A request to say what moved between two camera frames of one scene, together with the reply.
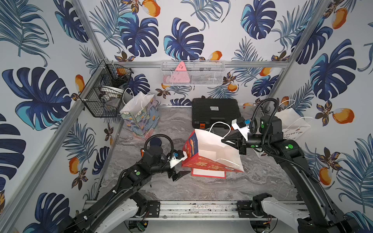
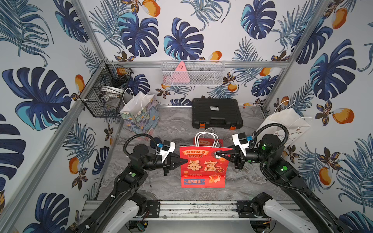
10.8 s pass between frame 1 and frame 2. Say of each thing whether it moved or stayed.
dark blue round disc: stayed
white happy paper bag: stayed
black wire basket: stayed
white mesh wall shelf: stayed
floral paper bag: stayed
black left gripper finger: moved
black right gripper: moved
